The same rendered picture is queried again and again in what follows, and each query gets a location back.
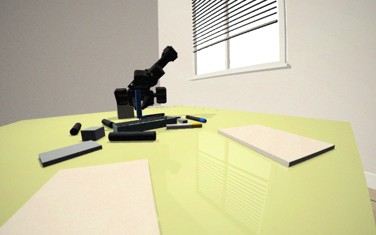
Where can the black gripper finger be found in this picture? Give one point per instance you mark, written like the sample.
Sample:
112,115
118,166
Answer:
148,99
131,98

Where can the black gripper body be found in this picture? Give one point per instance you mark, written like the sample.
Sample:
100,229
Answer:
122,97

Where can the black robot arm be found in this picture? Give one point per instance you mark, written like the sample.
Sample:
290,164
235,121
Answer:
152,75

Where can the white cylinder with yellow end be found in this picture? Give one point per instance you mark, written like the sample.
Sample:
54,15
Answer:
181,126

